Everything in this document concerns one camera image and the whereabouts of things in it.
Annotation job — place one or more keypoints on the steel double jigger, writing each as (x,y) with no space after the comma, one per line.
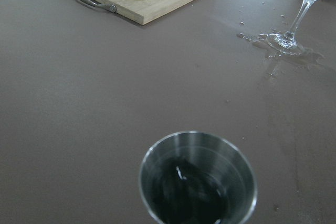
(196,177)

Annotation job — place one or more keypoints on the clear wine glass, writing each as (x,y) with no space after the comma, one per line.
(286,42)

